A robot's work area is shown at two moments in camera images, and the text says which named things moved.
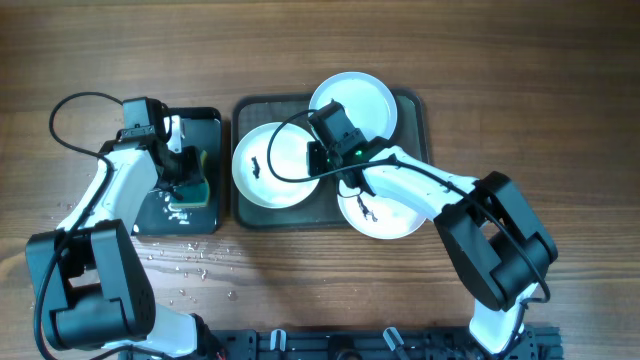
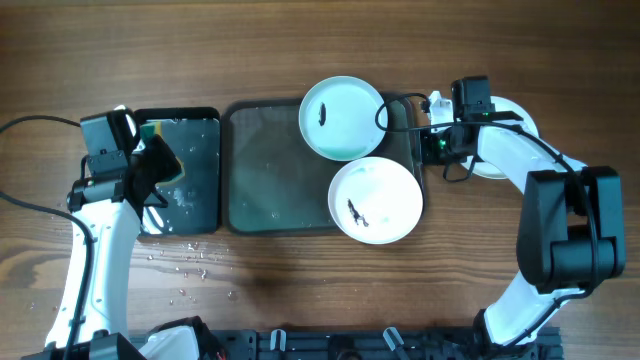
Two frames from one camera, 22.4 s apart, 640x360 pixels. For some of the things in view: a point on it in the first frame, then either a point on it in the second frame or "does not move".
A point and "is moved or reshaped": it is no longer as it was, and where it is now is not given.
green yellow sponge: x=195 y=195 is moved or reshaped
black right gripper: x=317 y=160 -> x=428 y=148
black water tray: x=200 y=127 does not move
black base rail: x=451 y=343 does not move
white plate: x=289 y=158 -> x=528 y=123
